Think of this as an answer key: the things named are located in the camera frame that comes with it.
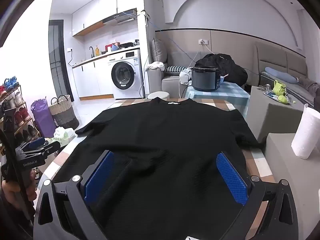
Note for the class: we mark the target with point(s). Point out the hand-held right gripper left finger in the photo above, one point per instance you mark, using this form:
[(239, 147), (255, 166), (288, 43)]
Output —
[(98, 177)]

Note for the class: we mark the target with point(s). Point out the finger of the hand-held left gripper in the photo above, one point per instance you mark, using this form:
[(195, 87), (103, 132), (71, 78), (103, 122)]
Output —
[(47, 150), (38, 143)]

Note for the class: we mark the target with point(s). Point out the yellow bottle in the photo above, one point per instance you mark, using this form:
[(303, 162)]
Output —
[(97, 51)]

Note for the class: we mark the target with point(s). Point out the serving tray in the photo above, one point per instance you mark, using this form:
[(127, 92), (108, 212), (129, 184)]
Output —
[(271, 96)]

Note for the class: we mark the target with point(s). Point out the dark grey blanket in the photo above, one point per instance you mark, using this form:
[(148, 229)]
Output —
[(311, 86)]

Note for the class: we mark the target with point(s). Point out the light blue checked tablecloth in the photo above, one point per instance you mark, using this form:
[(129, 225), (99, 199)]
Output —
[(225, 96)]

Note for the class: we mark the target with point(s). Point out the green teapot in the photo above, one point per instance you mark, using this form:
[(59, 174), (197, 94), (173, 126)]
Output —
[(280, 87)]

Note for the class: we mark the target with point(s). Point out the blue sandals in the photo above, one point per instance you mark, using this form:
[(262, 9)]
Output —
[(11, 82)]

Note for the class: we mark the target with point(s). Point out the white cloth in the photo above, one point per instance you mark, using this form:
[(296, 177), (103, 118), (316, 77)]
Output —
[(155, 65)]

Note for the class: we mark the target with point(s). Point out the black kitchen faucet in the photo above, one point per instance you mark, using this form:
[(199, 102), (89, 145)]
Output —
[(91, 51)]

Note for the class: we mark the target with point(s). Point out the green cup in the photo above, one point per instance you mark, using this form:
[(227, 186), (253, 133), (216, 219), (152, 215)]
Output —
[(283, 99)]

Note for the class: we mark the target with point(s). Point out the grey upholstered daybed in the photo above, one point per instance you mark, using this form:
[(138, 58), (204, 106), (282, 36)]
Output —
[(275, 55)]

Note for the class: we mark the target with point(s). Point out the pile of black clothes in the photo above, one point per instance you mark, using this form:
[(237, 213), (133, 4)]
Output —
[(225, 65)]

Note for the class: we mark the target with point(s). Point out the person's left hand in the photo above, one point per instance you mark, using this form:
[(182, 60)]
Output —
[(11, 192)]

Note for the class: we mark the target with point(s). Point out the white round stool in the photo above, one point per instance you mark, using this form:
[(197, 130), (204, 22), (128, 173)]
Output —
[(158, 95)]

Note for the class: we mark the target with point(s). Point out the brown blue checked tablecloth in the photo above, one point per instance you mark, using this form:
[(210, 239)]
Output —
[(257, 162)]

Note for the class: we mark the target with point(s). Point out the white washing machine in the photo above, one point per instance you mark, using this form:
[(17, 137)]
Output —
[(125, 75)]

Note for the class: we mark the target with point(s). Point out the woven laundry basket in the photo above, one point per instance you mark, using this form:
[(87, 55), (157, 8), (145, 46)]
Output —
[(63, 115)]

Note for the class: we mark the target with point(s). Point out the black electric cooker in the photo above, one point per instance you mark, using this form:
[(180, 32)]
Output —
[(205, 78)]

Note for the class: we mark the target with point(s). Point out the white paper towel roll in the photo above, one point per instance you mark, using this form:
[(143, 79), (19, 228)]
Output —
[(306, 132)]

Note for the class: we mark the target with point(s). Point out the light grey garment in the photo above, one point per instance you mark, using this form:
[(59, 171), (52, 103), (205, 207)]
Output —
[(185, 76)]

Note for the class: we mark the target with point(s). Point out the purple bag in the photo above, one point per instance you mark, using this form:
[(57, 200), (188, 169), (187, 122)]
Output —
[(42, 117)]

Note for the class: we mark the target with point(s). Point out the houndstooth cushion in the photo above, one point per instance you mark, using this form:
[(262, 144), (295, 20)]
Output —
[(176, 68)]

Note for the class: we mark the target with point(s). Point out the steel range hood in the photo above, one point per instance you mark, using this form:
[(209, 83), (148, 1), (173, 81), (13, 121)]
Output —
[(120, 17)]

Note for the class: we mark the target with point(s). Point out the white kitchen base cabinets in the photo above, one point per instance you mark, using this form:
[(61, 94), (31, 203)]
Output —
[(90, 80)]

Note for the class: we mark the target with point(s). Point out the white wall cabinets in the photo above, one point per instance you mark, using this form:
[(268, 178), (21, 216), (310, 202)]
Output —
[(100, 7)]

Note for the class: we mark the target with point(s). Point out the black knit shirt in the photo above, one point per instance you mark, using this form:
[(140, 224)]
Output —
[(162, 142)]

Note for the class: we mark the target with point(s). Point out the grey sofa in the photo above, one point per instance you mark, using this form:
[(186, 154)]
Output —
[(170, 80)]

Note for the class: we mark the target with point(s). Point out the blue bolster pillow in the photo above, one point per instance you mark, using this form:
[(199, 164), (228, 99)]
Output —
[(282, 76)]

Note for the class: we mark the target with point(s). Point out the white wall socket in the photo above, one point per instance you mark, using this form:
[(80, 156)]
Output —
[(203, 41)]

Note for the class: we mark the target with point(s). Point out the white green printed plastic bag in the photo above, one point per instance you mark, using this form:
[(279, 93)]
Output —
[(63, 135)]

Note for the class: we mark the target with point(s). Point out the grey cushion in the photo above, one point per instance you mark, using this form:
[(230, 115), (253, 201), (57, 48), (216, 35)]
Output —
[(158, 51)]

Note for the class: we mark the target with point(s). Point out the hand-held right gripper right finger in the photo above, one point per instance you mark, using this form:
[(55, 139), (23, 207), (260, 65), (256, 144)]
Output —
[(231, 177)]

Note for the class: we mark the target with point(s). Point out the wooden shoe rack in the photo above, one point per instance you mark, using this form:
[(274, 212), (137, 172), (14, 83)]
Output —
[(22, 127)]

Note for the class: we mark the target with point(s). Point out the grey cube stool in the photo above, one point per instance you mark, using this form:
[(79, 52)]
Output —
[(275, 117), (287, 180)]

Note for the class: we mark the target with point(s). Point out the black glass door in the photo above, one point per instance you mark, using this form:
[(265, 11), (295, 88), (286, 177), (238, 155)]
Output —
[(57, 55)]

